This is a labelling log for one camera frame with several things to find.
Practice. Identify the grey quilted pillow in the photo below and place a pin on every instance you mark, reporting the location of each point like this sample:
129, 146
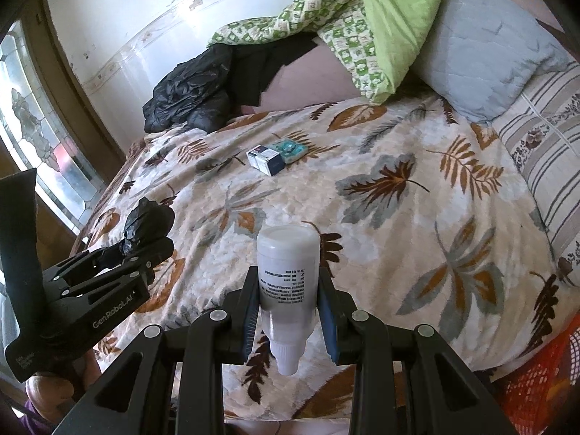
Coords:
485, 50

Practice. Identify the black puffer jacket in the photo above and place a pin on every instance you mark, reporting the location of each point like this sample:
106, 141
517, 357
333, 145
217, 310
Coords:
190, 90

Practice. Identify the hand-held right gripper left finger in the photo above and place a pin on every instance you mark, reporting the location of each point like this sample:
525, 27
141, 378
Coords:
251, 321

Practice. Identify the black cloth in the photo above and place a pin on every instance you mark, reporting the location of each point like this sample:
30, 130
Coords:
267, 68

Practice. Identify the person's left hand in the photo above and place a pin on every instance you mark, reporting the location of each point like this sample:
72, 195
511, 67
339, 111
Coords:
47, 394

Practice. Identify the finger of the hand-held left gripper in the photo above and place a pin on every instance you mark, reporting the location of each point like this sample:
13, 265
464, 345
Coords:
90, 263
108, 278

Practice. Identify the orange plastic basket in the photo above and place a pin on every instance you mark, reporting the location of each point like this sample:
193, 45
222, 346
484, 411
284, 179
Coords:
543, 385

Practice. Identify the black plastic bag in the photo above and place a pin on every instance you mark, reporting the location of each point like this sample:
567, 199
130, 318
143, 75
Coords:
147, 222

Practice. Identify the white and blue box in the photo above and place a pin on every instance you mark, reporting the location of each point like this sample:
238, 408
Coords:
265, 161

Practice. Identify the striped pillow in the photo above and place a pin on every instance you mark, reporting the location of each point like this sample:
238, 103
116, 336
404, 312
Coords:
548, 154

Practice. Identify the mauve sheet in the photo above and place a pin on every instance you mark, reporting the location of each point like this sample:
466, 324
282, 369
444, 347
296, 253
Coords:
317, 81

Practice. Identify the teal packet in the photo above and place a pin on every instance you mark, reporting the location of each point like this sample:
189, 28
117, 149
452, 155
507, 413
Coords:
290, 149

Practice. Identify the leaf print blanket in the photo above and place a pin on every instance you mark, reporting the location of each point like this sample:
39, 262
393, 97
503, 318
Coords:
385, 244

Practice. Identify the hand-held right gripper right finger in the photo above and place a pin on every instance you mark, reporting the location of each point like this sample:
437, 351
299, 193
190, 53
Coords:
328, 330

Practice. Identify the green patterned quilt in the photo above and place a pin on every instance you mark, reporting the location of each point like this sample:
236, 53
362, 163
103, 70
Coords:
376, 18

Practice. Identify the white plastic bottle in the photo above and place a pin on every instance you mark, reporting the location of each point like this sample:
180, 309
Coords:
285, 281

